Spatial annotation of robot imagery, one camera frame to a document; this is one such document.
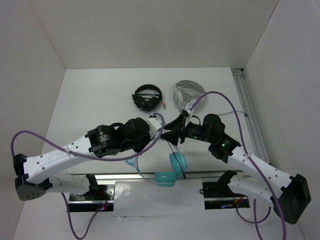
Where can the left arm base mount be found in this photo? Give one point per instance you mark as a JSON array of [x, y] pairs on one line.
[[99, 197]]

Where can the teal cat ear headphones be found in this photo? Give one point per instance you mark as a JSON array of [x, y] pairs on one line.
[[165, 178]]

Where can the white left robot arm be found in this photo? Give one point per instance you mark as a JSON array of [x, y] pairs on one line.
[[38, 175]]

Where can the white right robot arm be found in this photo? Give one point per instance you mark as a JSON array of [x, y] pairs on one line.
[[288, 195]]

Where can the black headphones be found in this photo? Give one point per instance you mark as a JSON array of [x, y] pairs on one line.
[[148, 97]]

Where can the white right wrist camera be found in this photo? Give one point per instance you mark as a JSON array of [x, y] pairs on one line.
[[189, 110]]

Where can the aluminium front rail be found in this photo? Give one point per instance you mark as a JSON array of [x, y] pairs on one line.
[[104, 179]]

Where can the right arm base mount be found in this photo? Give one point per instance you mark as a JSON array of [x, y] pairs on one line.
[[217, 194]]

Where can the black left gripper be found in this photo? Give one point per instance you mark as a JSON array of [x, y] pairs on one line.
[[146, 139]]

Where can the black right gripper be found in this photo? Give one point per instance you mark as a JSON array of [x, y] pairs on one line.
[[178, 124]]

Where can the white gaming headset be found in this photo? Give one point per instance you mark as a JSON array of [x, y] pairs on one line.
[[185, 92]]

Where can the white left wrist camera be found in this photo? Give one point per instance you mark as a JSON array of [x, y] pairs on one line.
[[156, 124]]

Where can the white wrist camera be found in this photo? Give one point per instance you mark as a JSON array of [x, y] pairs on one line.
[[189, 110], [156, 124]]

